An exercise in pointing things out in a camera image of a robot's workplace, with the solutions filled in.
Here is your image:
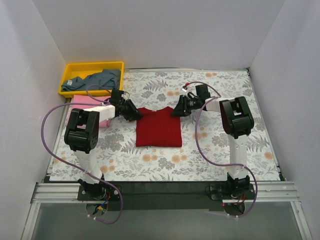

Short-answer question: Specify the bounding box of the yellow plastic bin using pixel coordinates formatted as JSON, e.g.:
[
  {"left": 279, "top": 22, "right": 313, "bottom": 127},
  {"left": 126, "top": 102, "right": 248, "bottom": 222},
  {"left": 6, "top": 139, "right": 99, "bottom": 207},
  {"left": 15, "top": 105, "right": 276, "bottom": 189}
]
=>
[{"left": 58, "top": 61, "right": 125, "bottom": 99}]

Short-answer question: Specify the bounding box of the floral table mat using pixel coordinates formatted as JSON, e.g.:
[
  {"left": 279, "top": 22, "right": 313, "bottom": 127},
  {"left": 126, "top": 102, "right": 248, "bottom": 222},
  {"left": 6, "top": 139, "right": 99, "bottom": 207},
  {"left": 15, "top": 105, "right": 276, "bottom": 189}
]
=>
[{"left": 49, "top": 71, "right": 282, "bottom": 182}]

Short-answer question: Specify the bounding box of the grey-blue t shirt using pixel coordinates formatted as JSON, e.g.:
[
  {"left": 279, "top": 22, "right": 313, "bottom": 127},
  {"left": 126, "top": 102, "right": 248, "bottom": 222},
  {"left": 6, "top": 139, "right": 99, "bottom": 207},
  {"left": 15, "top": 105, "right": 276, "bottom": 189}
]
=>
[{"left": 61, "top": 69, "right": 121, "bottom": 92}]

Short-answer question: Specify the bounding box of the red t shirt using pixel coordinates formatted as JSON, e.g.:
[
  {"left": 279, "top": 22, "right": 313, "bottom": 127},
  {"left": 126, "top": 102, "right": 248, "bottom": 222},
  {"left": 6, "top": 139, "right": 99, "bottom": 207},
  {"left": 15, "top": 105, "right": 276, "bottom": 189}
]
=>
[{"left": 135, "top": 106, "right": 183, "bottom": 148}]

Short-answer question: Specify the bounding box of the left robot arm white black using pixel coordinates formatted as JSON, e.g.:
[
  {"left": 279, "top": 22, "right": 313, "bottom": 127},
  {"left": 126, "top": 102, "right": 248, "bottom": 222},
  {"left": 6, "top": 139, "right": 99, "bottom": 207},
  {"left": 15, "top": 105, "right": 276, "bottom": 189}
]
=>
[{"left": 64, "top": 89, "right": 143, "bottom": 200}]

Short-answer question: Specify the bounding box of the aluminium frame rail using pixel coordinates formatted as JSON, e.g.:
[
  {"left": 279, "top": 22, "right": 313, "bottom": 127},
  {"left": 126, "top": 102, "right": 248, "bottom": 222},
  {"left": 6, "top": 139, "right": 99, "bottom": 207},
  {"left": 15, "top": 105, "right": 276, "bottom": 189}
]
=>
[{"left": 31, "top": 182, "right": 80, "bottom": 204}]

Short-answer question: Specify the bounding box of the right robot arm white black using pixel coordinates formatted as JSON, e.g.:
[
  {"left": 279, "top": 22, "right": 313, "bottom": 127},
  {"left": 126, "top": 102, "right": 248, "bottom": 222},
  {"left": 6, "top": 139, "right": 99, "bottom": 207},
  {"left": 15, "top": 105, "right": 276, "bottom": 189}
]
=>
[{"left": 171, "top": 81, "right": 255, "bottom": 199}]

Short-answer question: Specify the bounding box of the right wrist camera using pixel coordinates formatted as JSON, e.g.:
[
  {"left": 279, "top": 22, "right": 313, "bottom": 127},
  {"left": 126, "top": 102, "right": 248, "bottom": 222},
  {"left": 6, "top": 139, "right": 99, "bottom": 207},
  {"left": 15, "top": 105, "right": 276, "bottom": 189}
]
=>
[{"left": 181, "top": 83, "right": 189, "bottom": 93}]

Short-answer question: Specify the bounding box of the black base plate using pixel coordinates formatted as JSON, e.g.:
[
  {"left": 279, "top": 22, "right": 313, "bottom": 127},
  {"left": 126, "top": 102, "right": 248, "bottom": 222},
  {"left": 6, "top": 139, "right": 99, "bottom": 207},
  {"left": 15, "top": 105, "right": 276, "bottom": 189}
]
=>
[{"left": 77, "top": 181, "right": 255, "bottom": 211}]

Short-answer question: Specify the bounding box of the folded pink t shirt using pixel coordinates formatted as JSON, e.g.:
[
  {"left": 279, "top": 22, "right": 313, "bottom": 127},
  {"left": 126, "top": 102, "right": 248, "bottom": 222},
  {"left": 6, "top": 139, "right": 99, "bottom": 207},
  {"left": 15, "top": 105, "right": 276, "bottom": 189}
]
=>
[{"left": 65, "top": 95, "right": 111, "bottom": 128}]

